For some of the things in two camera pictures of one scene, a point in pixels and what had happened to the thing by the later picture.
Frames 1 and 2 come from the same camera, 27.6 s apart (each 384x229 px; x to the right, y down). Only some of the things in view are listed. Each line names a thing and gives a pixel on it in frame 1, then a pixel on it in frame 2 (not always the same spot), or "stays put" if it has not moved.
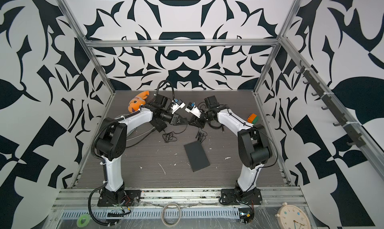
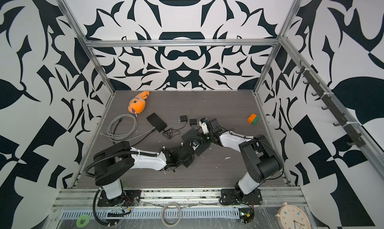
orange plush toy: (135, 104) stays put
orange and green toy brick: (253, 118) stays put
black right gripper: (198, 122) to (202, 136)
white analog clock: (291, 217) stays put
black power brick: (158, 124) stays put
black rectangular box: (196, 155) to (192, 135)
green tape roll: (83, 220) stays put
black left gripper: (176, 119) to (190, 163)
